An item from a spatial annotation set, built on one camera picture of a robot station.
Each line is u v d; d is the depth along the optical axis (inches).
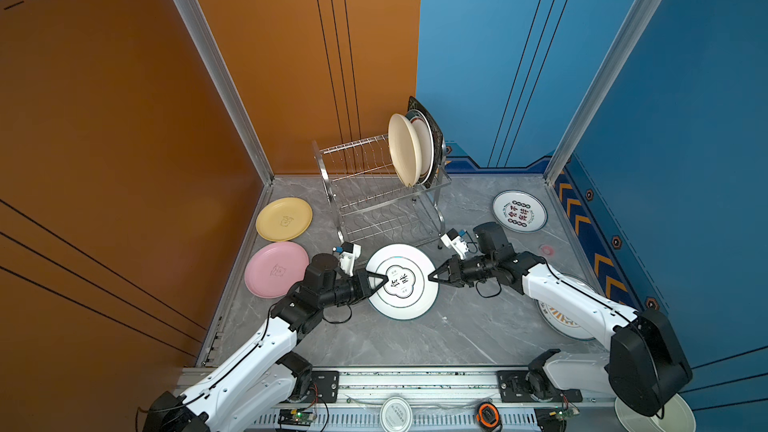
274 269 37.1
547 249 39.1
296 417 27.7
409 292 29.1
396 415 25.5
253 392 21.7
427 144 28.9
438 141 27.1
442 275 29.6
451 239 29.8
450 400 28.6
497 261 25.4
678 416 24.5
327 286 24.5
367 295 26.4
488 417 26.3
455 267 27.6
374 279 29.1
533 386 26.2
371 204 28.0
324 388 29.1
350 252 28.5
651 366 15.4
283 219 41.7
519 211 42.8
